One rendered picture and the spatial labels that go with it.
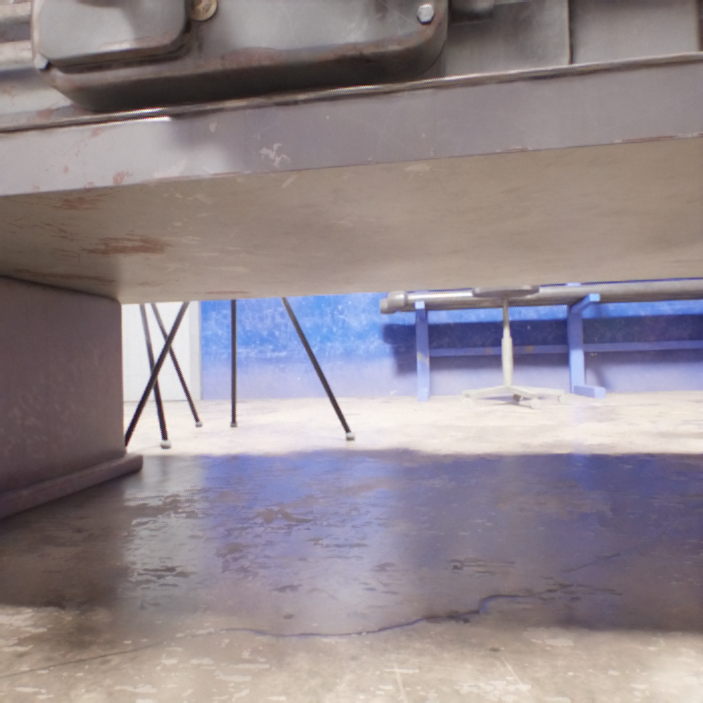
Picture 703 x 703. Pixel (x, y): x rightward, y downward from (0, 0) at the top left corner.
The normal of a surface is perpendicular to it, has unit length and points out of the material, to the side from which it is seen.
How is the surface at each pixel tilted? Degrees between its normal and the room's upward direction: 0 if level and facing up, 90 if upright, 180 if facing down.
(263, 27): 90
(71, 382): 90
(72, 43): 90
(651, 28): 90
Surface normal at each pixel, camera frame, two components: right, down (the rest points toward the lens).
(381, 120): -0.14, -0.02
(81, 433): 0.99, -0.04
